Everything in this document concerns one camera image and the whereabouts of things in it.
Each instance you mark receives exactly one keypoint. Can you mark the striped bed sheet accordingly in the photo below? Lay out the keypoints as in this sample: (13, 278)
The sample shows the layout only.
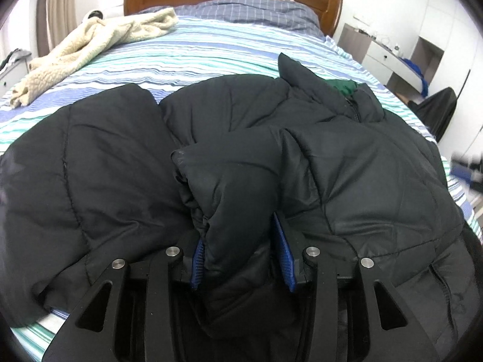
(188, 52)

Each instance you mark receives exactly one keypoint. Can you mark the white desk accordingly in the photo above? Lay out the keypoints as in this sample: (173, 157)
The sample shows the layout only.
(377, 54)

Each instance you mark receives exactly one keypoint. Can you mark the black puffer jacket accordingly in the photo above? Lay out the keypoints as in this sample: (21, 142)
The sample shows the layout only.
(113, 158)

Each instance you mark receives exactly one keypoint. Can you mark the black chair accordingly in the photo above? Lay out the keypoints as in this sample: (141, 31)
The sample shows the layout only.
(437, 109)

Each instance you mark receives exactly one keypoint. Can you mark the grey checked pillow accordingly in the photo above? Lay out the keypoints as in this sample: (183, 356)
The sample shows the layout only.
(245, 11)

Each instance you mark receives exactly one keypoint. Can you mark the blue cloth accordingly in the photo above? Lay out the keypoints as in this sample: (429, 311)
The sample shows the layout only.
(417, 69)

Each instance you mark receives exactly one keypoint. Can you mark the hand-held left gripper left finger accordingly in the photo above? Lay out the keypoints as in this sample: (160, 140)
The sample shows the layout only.
(198, 264)

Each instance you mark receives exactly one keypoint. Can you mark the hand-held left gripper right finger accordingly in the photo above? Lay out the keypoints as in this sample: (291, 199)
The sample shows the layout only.
(283, 252)

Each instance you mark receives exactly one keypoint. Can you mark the cream fleece blanket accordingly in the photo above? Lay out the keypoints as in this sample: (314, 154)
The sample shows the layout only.
(94, 37)

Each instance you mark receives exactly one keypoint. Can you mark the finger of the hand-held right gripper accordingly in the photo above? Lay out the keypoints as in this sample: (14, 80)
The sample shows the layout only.
(466, 166)

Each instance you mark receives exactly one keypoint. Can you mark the white dresser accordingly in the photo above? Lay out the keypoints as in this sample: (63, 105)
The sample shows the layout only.
(13, 73)

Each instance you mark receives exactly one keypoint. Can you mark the beige curtain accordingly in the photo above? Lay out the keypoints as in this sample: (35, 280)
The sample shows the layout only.
(60, 0)

